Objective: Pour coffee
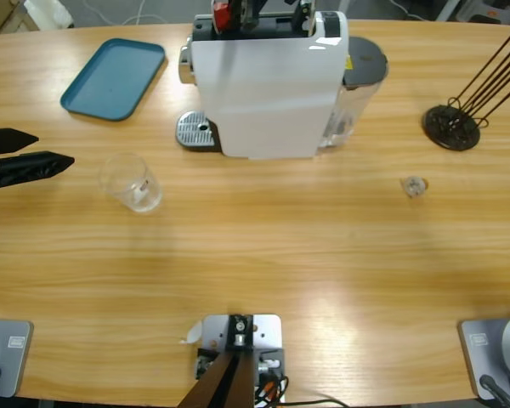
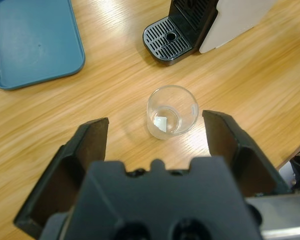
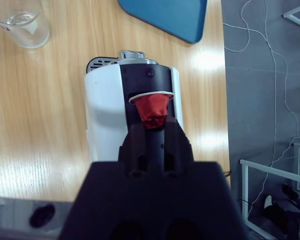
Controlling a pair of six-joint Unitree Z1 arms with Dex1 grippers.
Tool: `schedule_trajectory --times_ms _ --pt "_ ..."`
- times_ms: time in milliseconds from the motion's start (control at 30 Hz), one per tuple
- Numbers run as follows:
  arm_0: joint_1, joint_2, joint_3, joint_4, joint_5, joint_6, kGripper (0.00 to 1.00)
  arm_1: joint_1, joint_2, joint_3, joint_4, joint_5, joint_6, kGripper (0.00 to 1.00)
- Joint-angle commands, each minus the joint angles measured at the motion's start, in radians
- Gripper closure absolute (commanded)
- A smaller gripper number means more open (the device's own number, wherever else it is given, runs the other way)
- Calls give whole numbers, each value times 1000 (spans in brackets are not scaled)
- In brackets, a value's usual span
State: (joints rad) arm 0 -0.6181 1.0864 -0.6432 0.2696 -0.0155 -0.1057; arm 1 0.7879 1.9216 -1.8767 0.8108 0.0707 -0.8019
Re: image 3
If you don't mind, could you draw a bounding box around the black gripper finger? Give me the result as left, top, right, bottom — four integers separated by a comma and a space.
118, 123, 151, 177
162, 117, 193, 176

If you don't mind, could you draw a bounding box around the red coffee capsule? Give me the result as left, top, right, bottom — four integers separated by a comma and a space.
128, 91, 175, 131

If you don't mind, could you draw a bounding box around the clear glass cup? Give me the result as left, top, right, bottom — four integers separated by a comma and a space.
0, 0, 52, 50

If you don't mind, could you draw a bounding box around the white capsule coffee machine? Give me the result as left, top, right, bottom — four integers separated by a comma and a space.
83, 49, 185, 163

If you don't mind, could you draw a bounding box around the person in dark clothes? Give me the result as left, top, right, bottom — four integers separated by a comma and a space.
261, 183, 300, 240

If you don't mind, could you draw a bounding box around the teal plastic tray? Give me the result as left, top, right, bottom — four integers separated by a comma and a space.
117, 0, 208, 45

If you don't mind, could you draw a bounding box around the white metal frame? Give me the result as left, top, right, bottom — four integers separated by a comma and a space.
282, 0, 300, 30
239, 143, 300, 237

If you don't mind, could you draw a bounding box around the white floor cable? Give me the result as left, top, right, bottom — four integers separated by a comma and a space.
222, 0, 300, 208

